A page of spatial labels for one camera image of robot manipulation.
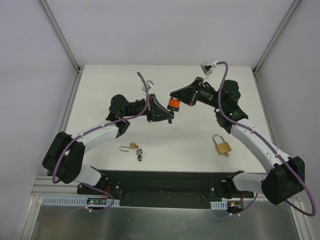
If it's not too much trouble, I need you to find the small brass padlock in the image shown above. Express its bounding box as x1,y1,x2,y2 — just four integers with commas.
119,142,139,152

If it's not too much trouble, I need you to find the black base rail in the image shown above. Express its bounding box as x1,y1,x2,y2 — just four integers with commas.
76,166,260,209

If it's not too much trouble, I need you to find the left aluminium frame post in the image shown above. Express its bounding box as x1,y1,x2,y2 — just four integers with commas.
37,0,85,75

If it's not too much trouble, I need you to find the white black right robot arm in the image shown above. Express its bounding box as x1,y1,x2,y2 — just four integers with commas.
170,77,305,205

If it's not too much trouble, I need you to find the right white cable duct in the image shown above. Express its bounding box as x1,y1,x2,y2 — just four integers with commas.
210,200,228,211

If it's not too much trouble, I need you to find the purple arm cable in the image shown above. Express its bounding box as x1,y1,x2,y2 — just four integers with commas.
216,61,316,216
51,71,151,185

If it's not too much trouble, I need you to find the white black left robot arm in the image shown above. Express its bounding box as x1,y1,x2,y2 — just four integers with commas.
42,93,179,195

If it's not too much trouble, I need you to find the left white cable duct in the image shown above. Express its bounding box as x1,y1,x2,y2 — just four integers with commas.
42,196,120,208

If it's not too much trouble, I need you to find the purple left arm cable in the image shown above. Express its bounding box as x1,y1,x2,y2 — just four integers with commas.
51,71,151,185

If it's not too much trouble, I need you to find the right aluminium frame post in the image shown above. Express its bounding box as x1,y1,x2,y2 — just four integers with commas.
252,0,303,76

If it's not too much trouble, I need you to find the large brass padlock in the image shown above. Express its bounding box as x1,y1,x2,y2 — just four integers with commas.
212,134,232,157

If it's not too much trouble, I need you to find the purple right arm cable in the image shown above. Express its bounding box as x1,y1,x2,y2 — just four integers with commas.
216,61,316,216

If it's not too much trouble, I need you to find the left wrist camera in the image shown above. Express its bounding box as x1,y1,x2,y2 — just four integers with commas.
140,79,154,94

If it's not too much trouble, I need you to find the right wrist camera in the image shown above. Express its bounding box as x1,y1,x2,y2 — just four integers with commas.
200,60,218,76

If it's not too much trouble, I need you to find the aluminium frame post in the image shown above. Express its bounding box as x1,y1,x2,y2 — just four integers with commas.
37,0,85,75
252,0,303,76

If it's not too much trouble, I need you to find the panda keychain charm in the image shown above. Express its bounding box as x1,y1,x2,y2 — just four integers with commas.
136,147,143,162

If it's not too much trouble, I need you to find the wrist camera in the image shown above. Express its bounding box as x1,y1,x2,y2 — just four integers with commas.
140,79,154,94
200,60,218,76

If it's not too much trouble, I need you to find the white cable duct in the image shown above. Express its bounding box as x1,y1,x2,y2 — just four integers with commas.
42,196,120,208
210,200,228,211

